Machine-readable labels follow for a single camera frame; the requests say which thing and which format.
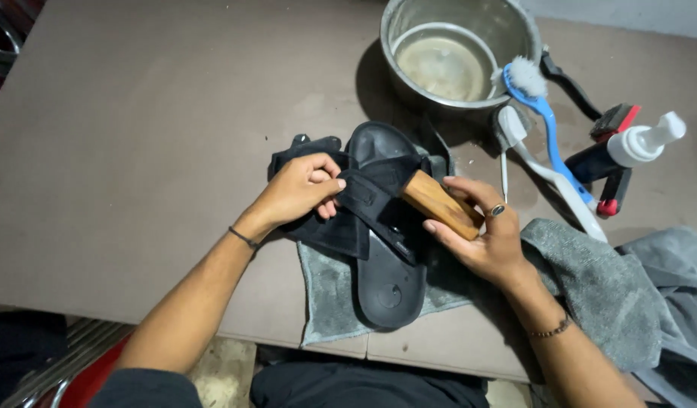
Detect blue brush with white bristles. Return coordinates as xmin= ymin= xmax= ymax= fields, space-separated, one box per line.
xmin=489 ymin=56 xmax=596 ymax=206

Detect black cord bracelet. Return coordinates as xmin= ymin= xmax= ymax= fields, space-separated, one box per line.
xmin=228 ymin=226 xmax=262 ymax=251

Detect dark bottle with white pump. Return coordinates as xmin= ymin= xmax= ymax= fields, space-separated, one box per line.
xmin=564 ymin=111 xmax=688 ymax=184

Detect black strap sandal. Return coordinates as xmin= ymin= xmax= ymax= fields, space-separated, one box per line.
xmin=268 ymin=121 xmax=457 ymax=331

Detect smooth grey cloth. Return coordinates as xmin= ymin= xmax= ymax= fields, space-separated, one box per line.
xmin=616 ymin=226 xmax=697 ymax=408

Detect grey terry towel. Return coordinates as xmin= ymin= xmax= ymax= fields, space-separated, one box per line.
xmin=296 ymin=144 xmax=667 ymax=375

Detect steel bowl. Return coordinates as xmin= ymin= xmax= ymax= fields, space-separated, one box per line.
xmin=379 ymin=0 xmax=544 ymax=110

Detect white long-handled brush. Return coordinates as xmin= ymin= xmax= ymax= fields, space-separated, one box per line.
xmin=493 ymin=105 xmax=609 ymax=244

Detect red metal chair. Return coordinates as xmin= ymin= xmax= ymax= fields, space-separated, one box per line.
xmin=0 ymin=316 xmax=135 ymax=408

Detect person's right hand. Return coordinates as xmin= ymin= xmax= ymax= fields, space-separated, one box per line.
xmin=422 ymin=176 xmax=534 ymax=287

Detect person's left hand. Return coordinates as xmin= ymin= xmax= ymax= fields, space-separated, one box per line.
xmin=246 ymin=152 xmax=347 ymax=234

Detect beaded bracelet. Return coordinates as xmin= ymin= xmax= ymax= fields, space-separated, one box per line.
xmin=527 ymin=314 xmax=572 ymax=340

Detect black and red brush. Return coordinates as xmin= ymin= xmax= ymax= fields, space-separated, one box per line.
xmin=589 ymin=103 xmax=643 ymax=218

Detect wooden brush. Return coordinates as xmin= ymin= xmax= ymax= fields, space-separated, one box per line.
xmin=402 ymin=169 xmax=486 ymax=242

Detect black slim brush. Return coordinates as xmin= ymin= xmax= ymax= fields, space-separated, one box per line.
xmin=539 ymin=48 xmax=605 ymax=121

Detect person's black trousers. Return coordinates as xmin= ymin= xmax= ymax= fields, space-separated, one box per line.
xmin=90 ymin=347 xmax=492 ymax=408

